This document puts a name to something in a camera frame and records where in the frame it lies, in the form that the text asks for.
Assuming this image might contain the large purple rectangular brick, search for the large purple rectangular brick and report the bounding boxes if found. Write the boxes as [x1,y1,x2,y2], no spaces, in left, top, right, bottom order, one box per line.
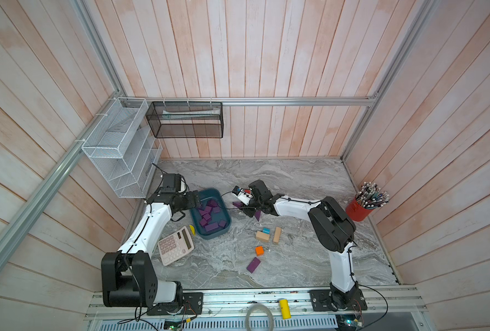
[246,257,261,273]

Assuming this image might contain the teal plastic storage bin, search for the teal plastic storage bin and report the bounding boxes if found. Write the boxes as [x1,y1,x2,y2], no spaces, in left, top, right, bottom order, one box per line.
[190,188,232,240]

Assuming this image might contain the grey tape ring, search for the grey tape ring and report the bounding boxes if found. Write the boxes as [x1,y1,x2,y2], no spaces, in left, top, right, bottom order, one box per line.
[244,303,275,331]

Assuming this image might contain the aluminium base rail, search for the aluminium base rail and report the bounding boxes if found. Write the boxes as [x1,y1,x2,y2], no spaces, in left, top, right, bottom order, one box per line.
[82,285,436,330]

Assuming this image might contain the white desk calculator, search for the white desk calculator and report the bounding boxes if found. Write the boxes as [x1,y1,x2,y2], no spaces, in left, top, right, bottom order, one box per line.
[158,226,194,266]

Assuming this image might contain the white wire mesh shelf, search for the white wire mesh shelf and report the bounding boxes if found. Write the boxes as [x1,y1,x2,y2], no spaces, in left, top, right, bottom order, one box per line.
[82,98,162,199]

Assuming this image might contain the orange cube brick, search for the orange cube brick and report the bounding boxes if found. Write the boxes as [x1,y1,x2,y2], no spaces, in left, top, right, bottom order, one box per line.
[255,246,264,257]

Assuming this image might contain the yellow cylinder roll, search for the yellow cylinder roll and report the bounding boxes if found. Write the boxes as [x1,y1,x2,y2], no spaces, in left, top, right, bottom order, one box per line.
[279,299,292,320]

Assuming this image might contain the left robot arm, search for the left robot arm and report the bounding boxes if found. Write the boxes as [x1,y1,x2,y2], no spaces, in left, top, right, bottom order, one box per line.
[101,173,200,312]

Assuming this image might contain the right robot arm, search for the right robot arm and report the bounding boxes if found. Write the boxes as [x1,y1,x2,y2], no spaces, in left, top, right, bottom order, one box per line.
[232,180,359,311]

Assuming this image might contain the red pen holder cup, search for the red pen holder cup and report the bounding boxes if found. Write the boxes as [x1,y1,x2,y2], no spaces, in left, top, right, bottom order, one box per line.
[346,182,390,222]

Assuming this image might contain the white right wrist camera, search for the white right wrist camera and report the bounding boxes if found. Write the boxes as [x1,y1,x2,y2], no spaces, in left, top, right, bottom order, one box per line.
[232,186,254,206]

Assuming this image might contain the natural wood long block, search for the natural wood long block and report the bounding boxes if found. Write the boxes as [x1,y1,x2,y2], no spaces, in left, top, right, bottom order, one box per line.
[273,227,282,244]

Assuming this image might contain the black wire mesh basket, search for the black wire mesh basket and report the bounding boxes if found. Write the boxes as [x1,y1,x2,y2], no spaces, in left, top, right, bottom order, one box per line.
[146,101,224,139]

